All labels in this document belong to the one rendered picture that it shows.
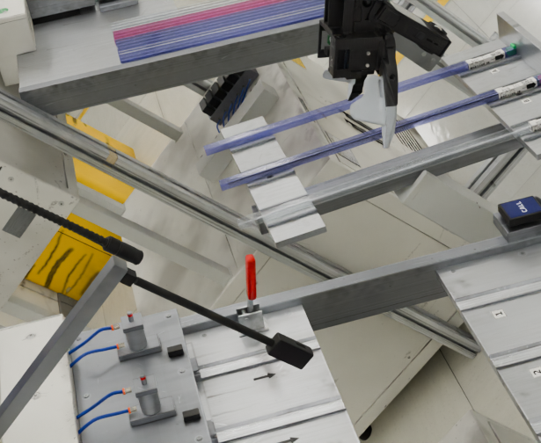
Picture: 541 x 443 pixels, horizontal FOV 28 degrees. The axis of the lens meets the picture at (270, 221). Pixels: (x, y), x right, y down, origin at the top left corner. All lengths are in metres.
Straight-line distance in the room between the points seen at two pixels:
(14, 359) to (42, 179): 0.88
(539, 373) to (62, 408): 0.53
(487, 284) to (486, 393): 1.16
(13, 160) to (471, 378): 1.15
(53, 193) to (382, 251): 0.72
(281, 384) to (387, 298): 0.22
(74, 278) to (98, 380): 3.31
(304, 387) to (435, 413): 1.37
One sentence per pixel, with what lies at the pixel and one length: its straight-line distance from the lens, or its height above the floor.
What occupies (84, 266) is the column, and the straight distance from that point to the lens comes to 4.55.
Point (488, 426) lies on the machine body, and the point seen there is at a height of 0.60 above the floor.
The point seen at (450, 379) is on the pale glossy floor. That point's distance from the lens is 2.66.
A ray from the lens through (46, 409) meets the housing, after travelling 1.24.
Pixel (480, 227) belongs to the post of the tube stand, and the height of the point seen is 0.66.
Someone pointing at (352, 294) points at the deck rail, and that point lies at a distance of 1.43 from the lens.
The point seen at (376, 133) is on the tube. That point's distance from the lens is 1.60.
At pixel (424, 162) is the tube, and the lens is 1.51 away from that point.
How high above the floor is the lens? 1.73
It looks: 29 degrees down
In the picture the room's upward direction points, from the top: 62 degrees counter-clockwise
